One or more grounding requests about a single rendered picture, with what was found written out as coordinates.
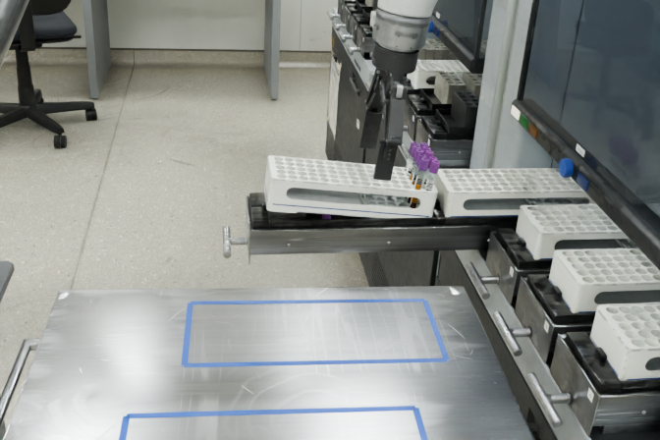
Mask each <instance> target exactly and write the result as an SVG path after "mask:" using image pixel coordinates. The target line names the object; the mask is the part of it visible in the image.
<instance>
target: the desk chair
mask: <svg viewBox="0 0 660 440"><path fill-rule="evenodd" d="M70 3H71V0H29V1H28V4H27V7H26V10H25V12H24V15H23V17H22V19H21V22H20V24H19V27H18V29H17V31H16V34H15V36H14V39H13V41H12V43H11V46H10V48H9V50H15V52H16V61H17V67H16V69H17V78H18V95H19V103H8V102H0V113H3V115H1V116H0V128H2V127H5V126H7V125H10V124H12V123H15V122H17V121H20V120H22V119H24V118H29V119H31V120H32V121H34V122H36V123H37V124H39V125H40V126H42V127H44V128H46V129H48V130H49V131H51V132H53V133H55V134H58V136H54V139H53V142H54V147H55V148H59V147H60V145H61V147H62V148H66V147H67V137H66V136H62V133H64V129H63V127H62V126H61V125H59V124H58V123H57V122H55V121H54V120H53V119H51V118H50V117H48V116H47V115H46V114H50V113H59V112H68V111H77V110H85V118H86V120H87V121H90V118H92V120H97V114H96V109H95V108H94V102H91V101H72V102H44V100H43V98H42V92H41V89H40V88H37V89H34V88H33V84H32V79H31V71H30V65H29V62H28V51H35V48H40V47H41V46H42V44H44V43H57V42H66V41H70V40H72V39H74V38H82V37H81V36H80V35H74V34H76V33H77V27H76V25H75V24H74V23H73V22H72V21H71V19H70V18H69V17H68V16H67V15H66V14H65V13H64V10H65V9H66V8H67V7H68V6H69V4H70Z"/></svg>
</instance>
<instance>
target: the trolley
mask: <svg viewBox="0 0 660 440"><path fill-rule="evenodd" d="M30 351H36V352H35V355H34V358H33V360H32V363H31V366H30V368H29V371H28V374H27V378H26V381H25V384H24V386H23V389H22V392H21V394H20V397H19V399H18V401H17V404H16V407H15V410H14V412H13V415H12V418H11V420H10V423H9V426H8V428H7V431H6V434H5V437H4V439H3V440H534V438H533V436H532V433H531V431H530V429H529V427H528V425H527V423H526V420H525V418H524V416H523V413H522V411H521V408H520V406H519V404H518V402H517V400H516V397H515V395H514V393H513V391H512V389H511V387H510V384H509V382H508V380H507V378H506V376H505V374H504V371H503V369H502V367H501V365H500V363H499V361H498V359H497V357H496V355H495V353H494V351H493V349H492V346H491V344H490V342H489V340H488V338H487V335H486V333H485V331H484V329H483V327H482V325H481V322H480V320H479V318H478V316H477V314H476V312H475V309H474V307H473V305H472V303H471V301H470V299H469V296H468V293H467V291H466V289H465V287H464V286H412V287H315V288H218V289H122V290H59V291H58V294H57V297H56V299H55V302H54V304H53V306H52V309H51V312H50V314H49V317H48V320H47V323H46V325H45V328H44V331H43V333H42V336H41V338H37V339H24V340H23V343H22V345H21V348H20V350H19V353H18V355H17V358H16V360H15V363H14V365H13V367H12V370H11V372H10V375H9V377H8V380H7V382H6V385H5V387H4V390H3V392H2V395H1V397H0V428H1V426H2V423H3V421H4V418H5V415H6V413H7V410H8V408H9V406H10V403H11V401H12V398H13V395H14V393H15V390H16V388H17V385H18V382H19V380H20V377H21V374H22V372H23V369H24V367H25V364H26V361H27V359H28V355H29V352H30Z"/></svg>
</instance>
